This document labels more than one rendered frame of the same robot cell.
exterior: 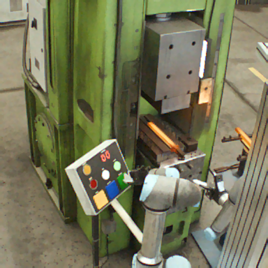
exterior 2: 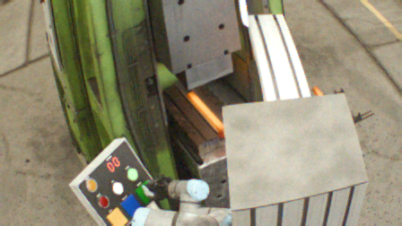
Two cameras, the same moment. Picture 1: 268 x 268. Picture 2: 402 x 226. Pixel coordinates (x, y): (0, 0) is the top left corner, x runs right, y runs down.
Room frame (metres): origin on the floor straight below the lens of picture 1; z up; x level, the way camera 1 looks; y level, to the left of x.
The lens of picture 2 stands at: (0.31, -0.45, 2.69)
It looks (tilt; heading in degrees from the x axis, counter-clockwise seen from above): 40 degrees down; 9
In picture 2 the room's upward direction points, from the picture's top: 9 degrees counter-clockwise
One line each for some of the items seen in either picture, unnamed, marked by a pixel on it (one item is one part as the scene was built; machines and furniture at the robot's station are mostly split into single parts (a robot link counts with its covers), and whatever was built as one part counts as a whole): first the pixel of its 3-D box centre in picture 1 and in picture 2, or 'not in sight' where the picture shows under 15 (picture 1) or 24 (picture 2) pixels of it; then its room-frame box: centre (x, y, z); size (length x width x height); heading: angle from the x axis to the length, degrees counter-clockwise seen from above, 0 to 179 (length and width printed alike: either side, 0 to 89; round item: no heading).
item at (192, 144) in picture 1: (188, 142); not in sight; (2.34, -0.34, 0.95); 0.12 x 0.08 x 0.06; 31
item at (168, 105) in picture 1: (157, 87); (185, 47); (2.38, -0.11, 1.32); 0.42 x 0.20 x 0.10; 31
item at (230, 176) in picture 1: (242, 175); not in sight; (2.30, -0.75, 0.73); 0.40 x 0.30 x 0.02; 111
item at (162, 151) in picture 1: (153, 136); (196, 114); (2.38, -0.11, 0.96); 0.42 x 0.20 x 0.09; 31
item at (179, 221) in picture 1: (151, 211); not in sight; (2.41, -0.15, 0.23); 0.55 x 0.37 x 0.47; 31
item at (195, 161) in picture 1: (155, 165); (212, 151); (2.41, -0.15, 0.69); 0.56 x 0.38 x 0.45; 31
